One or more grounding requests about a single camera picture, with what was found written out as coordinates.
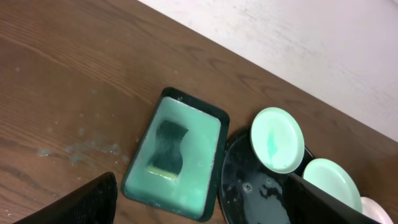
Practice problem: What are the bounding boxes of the round black tray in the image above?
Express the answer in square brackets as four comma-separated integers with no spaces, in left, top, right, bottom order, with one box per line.
[219,127,307,224]

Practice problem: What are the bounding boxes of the green plate with stain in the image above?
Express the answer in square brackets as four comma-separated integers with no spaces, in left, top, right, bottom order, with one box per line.
[250,107,305,174]

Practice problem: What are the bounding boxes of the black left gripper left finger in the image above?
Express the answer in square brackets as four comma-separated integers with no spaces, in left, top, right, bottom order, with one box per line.
[15,172,118,224]

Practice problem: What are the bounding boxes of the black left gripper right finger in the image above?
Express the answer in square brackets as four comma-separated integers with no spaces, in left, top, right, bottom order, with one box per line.
[285,174,377,224]

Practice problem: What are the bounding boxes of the green rectangular soap tray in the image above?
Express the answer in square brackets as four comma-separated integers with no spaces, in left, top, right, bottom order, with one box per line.
[121,87,229,222]

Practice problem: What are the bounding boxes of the dark green sponge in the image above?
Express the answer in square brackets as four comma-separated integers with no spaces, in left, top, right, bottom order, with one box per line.
[147,119,188,179]

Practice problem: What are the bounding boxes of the pink plate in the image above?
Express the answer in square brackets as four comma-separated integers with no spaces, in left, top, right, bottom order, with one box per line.
[361,197,393,224]

